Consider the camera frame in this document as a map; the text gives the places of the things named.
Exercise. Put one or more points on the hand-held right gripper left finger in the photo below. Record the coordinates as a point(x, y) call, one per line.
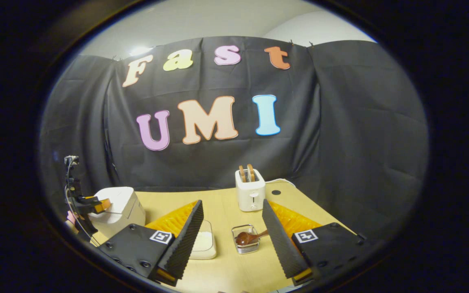
point(181, 244)

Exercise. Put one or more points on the white rice cooker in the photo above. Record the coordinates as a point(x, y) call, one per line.
point(124, 207)

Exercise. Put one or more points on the brown wooden spoon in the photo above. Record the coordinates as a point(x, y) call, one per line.
point(244, 238)

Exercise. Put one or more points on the black backdrop cloth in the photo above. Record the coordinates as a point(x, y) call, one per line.
point(226, 162)

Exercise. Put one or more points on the clear plastic rice container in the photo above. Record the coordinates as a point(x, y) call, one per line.
point(208, 226)

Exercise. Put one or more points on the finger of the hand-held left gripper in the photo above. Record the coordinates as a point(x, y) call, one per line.
point(103, 205)

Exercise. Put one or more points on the white toaster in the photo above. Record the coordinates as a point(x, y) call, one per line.
point(250, 195)

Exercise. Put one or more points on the toasted bread slice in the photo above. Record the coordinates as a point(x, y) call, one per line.
point(242, 174)
point(251, 173)

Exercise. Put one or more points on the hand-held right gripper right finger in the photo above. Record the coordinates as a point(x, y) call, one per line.
point(281, 244)

